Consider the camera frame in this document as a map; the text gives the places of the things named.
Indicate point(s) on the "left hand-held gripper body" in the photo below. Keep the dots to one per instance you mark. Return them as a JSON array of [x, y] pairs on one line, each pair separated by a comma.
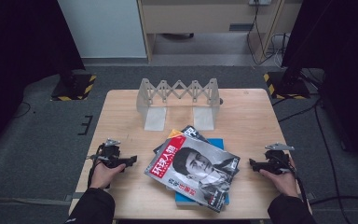
[[110, 152]]

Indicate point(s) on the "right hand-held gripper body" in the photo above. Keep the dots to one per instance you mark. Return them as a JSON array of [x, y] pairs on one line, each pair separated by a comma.
[[276, 161]]

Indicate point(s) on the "blue book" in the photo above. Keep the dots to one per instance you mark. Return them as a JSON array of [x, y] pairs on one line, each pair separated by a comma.
[[217, 143]]

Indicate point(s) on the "grey metal expandable book stand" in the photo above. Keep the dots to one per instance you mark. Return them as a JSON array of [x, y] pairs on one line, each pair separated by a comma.
[[155, 116]]

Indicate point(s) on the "orange edged magazine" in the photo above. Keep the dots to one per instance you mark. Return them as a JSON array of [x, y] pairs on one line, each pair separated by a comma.
[[175, 133]]

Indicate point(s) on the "portrait cover magazine red banner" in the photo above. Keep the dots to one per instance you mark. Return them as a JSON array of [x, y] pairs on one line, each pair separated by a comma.
[[195, 171]]

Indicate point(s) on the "person's right hand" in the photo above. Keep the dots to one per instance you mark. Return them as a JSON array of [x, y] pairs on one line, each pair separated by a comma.
[[286, 183]]

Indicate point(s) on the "person's left hand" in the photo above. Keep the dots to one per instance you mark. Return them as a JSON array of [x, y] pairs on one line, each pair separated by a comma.
[[104, 175]]

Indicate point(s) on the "black floor tape mark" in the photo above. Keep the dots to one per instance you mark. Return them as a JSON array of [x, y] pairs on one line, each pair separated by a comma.
[[86, 124]]

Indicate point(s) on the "grey tape piece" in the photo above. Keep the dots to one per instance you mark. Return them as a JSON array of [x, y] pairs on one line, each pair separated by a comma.
[[310, 196], [74, 196]]

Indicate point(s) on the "striped black stand base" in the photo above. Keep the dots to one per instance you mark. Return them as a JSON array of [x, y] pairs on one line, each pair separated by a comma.
[[74, 88], [287, 88]]

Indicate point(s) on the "white cabinet panel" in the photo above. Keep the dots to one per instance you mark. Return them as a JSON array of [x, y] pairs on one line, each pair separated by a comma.
[[105, 28]]

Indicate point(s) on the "black curtain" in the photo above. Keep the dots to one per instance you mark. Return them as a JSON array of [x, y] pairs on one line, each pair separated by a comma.
[[18, 46], [345, 46]]

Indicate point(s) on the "light wooden desk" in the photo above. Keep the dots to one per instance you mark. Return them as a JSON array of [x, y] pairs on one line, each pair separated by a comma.
[[199, 17]]

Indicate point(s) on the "white power strip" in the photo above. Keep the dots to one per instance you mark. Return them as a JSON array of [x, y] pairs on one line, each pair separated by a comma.
[[260, 2]]

